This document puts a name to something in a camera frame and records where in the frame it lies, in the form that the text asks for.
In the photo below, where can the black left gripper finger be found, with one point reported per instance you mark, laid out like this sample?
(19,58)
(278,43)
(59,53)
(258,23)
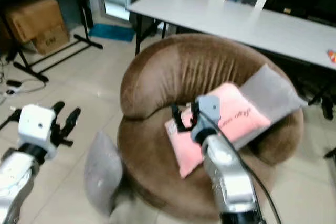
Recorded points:
(74,118)
(59,109)

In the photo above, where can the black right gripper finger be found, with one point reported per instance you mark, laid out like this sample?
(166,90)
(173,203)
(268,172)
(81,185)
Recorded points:
(178,121)
(196,113)

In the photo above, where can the pink printed pillow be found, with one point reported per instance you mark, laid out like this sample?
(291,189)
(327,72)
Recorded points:
(239,116)

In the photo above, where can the round brown velvet sofa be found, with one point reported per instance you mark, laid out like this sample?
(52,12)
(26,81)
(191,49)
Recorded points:
(178,66)

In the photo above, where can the small grey pillow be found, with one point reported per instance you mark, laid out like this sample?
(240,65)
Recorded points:
(102,174)

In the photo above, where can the large grey pillow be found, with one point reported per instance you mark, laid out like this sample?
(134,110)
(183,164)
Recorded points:
(270,90)

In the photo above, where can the teal floor mat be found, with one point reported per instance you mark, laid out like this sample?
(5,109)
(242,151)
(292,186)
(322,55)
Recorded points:
(112,32)

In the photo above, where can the black metal rack stand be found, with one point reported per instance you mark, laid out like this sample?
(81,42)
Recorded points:
(39,66)

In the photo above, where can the white power strip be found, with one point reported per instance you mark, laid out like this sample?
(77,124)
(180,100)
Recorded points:
(13,87)

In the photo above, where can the brown cardboard box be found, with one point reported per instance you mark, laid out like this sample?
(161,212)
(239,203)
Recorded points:
(37,19)

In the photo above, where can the long white table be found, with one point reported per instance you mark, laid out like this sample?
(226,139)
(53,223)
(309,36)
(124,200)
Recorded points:
(231,19)

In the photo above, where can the small orange object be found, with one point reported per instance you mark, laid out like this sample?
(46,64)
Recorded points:
(332,57)

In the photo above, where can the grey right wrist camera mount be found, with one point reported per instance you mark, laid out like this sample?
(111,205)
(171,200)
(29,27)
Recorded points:
(209,111)

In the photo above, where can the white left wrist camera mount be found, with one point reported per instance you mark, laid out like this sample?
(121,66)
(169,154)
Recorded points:
(35,127)

